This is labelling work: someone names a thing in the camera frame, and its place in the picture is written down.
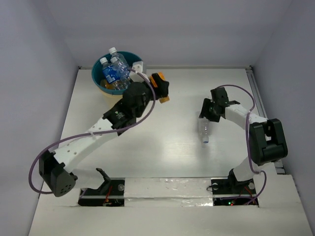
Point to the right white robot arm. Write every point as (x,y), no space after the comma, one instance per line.
(265,138)

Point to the clear crushed bottle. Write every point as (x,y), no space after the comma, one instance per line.
(114,54)

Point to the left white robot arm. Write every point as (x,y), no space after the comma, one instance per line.
(56,167)

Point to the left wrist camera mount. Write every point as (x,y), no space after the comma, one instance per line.
(140,67)

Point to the clear bottle white cap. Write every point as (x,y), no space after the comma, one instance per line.
(204,130)

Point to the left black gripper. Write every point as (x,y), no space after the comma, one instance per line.
(159,86)

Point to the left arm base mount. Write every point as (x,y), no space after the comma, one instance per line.
(109,194)

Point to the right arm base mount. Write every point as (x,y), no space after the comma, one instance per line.
(224,195)

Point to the orange floral label bottle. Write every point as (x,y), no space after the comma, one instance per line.
(106,85)

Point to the silver tape strip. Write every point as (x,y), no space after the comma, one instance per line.
(167,192)

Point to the small orange bottle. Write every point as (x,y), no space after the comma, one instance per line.
(160,86)

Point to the blue label water bottle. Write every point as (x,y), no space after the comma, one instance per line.
(122,68)

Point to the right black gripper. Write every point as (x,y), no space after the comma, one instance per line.
(204,112)

